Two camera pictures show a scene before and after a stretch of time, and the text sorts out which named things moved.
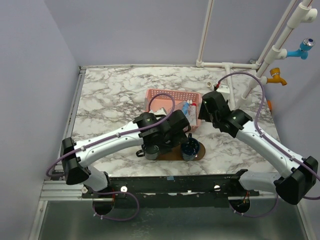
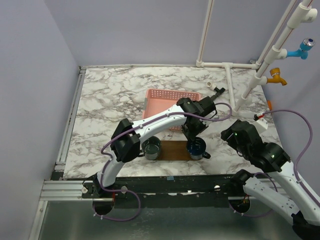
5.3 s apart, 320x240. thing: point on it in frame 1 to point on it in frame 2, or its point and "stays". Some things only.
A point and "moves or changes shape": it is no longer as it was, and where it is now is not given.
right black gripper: [204, 113] to [226, 132]
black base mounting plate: [173, 191] stays
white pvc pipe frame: [302, 13] stays
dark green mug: [151, 152] stays
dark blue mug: [190, 148] moves or changes shape
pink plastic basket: [166, 102] stays
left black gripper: [178, 137] to [191, 136]
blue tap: [305, 45] stays
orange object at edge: [270, 104] stays
